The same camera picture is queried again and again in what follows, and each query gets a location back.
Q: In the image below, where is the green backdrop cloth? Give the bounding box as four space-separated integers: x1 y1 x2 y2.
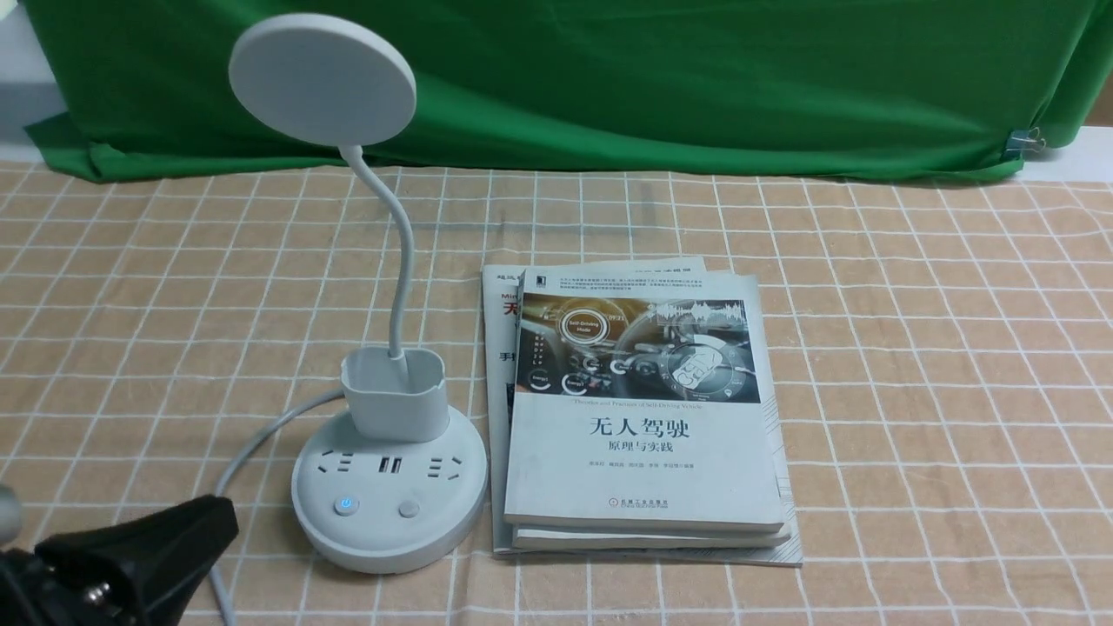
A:
24 1 1110 182

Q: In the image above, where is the bottom book red title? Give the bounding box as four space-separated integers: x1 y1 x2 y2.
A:
482 264 802 568

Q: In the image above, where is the middle white book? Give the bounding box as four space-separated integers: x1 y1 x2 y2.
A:
511 261 792 551

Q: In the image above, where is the white desk lamp with sockets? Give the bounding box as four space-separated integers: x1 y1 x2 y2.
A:
228 13 487 575

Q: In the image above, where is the top book self-driving cover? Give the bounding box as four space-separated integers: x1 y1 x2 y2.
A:
503 268 786 534

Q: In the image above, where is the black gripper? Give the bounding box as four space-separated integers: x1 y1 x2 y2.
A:
1 493 239 625

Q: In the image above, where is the blue binder clip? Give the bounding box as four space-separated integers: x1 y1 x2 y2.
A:
1002 127 1046 160

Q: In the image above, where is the white lamp power cable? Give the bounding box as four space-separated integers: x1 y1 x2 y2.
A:
207 388 347 626

